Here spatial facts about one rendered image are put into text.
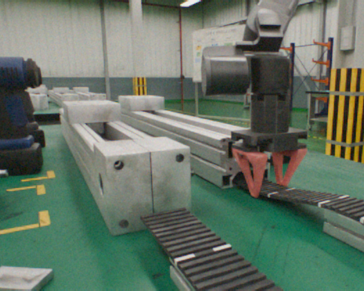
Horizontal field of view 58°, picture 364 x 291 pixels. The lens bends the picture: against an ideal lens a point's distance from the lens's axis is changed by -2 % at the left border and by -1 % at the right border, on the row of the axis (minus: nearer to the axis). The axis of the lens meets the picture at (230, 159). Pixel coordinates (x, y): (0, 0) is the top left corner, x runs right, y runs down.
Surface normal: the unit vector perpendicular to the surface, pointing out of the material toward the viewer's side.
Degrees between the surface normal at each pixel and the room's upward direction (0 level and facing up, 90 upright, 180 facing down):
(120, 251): 0
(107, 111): 90
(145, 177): 90
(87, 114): 90
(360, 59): 90
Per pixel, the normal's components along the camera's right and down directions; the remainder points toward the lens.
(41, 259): 0.00, -0.97
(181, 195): 0.50, 0.20
